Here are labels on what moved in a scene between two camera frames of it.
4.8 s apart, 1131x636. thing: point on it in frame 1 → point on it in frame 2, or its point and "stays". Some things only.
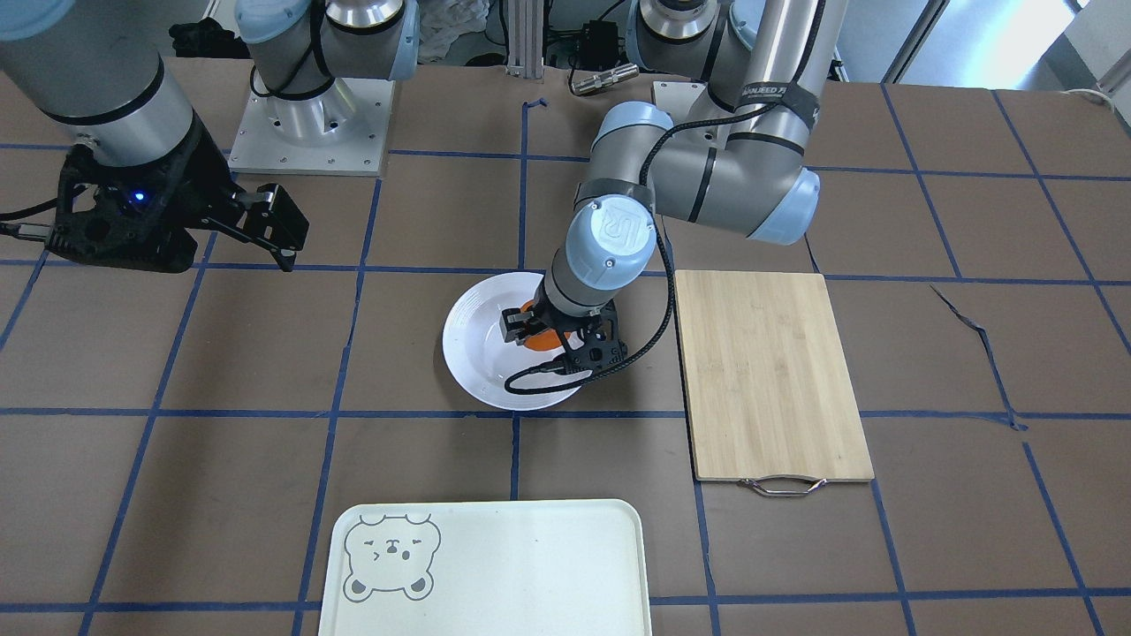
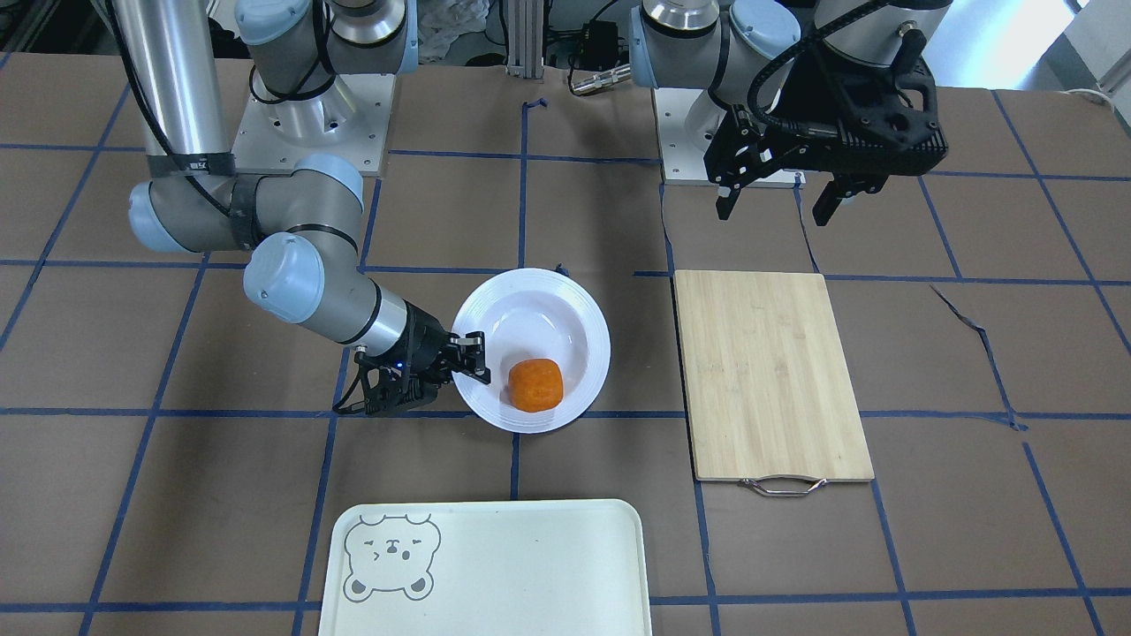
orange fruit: [542, 340] → [535, 385]
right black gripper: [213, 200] → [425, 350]
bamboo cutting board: [770, 402] stays
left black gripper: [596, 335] → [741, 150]
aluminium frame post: [525, 38] stays
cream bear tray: [487, 567] stays
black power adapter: [598, 45] stays
